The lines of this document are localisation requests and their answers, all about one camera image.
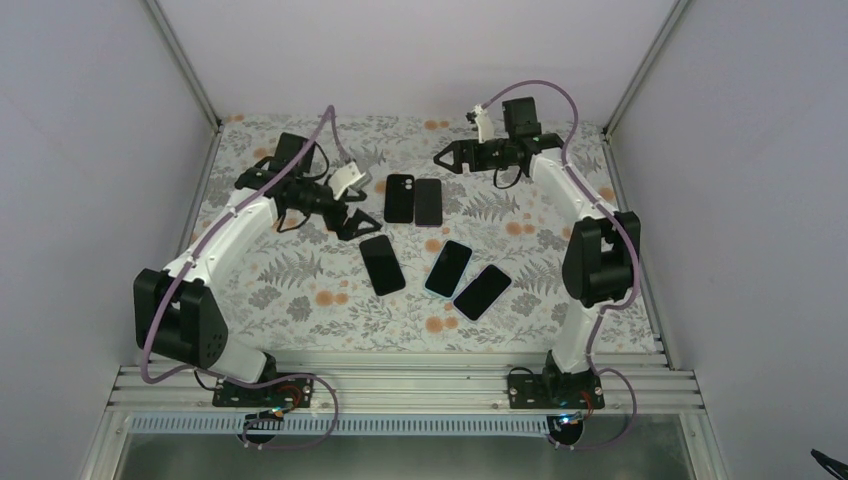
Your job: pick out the slotted grey cable duct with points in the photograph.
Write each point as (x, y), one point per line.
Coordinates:
(345, 424)

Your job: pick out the smartphone in clear case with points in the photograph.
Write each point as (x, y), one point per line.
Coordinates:
(482, 292)

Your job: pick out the right aluminium frame post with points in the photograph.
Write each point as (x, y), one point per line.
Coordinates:
(668, 27)

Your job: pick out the black phone case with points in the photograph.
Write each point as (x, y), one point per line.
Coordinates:
(399, 199)

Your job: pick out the floral patterned table mat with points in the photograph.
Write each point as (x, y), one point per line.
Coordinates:
(300, 288)

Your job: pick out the black smartphone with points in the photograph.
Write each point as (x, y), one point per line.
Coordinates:
(382, 265)

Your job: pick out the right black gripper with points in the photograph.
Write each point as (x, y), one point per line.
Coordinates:
(459, 154)

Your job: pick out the aluminium frame post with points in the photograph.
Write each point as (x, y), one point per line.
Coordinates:
(668, 27)
(178, 53)

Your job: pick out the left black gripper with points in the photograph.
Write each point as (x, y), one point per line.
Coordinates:
(333, 222)

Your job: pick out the aluminium mounting rail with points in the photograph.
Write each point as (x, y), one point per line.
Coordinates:
(419, 383)

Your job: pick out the purple smartphone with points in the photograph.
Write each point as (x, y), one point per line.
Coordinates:
(428, 202)

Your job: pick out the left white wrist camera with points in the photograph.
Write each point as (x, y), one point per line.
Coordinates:
(347, 177)

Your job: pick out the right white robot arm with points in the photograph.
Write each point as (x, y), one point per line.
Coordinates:
(600, 266)

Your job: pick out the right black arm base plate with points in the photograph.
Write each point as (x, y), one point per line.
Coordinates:
(530, 391)

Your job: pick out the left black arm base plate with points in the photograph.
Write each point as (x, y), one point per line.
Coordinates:
(291, 393)

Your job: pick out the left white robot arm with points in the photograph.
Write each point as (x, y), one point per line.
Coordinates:
(176, 313)

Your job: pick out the left aluminium frame post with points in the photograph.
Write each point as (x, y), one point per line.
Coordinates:
(178, 53)

